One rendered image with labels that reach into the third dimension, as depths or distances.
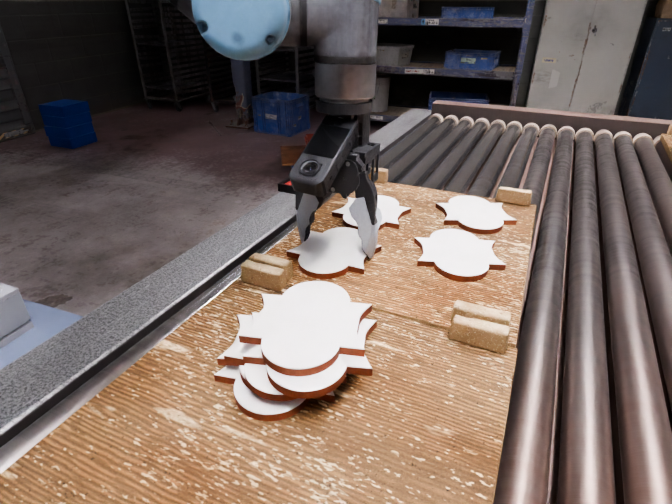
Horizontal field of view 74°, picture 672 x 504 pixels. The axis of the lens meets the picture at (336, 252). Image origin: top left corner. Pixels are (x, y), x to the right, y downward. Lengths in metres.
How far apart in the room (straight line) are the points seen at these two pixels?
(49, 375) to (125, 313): 0.11
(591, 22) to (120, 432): 4.95
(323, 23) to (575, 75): 4.64
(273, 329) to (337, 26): 0.33
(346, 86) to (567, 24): 4.57
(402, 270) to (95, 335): 0.39
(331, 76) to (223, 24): 0.18
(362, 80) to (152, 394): 0.40
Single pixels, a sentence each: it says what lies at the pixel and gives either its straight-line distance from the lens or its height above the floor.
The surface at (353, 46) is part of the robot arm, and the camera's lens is 0.55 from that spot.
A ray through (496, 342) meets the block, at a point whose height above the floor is 0.95.
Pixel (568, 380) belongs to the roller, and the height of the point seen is 0.91.
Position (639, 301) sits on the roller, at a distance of 0.70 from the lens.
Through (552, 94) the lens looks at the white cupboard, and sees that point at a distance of 5.14.
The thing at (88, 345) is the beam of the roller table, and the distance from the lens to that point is 0.59.
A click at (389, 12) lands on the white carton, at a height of 1.14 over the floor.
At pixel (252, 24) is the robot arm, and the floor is 1.24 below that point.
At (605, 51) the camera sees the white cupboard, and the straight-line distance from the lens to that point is 5.13.
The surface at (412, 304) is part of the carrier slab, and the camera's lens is 0.55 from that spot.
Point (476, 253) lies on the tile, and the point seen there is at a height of 0.95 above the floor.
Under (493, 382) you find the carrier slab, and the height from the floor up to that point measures 0.94.
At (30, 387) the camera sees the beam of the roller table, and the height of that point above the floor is 0.92.
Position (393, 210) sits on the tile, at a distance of 0.76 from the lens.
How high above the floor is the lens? 1.25
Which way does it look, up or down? 29 degrees down
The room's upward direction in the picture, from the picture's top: straight up
